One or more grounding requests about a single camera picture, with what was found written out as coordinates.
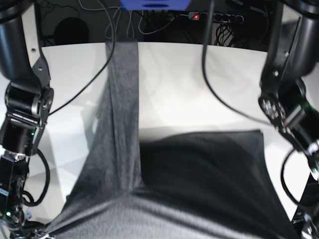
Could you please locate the grey t-shirt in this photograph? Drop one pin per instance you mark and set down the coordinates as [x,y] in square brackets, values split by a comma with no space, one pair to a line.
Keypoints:
[200,185]

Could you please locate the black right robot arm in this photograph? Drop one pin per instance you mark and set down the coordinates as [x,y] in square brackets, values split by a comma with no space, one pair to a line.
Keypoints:
[28,99]

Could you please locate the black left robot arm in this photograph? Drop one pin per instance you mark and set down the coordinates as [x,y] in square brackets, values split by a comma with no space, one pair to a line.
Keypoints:
[292,54]

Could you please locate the black power strip red light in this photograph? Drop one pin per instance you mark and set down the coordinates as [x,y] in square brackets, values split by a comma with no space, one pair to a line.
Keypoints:
[217,17]

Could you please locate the blue box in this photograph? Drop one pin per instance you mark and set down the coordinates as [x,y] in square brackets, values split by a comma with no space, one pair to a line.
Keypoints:
[155,4]

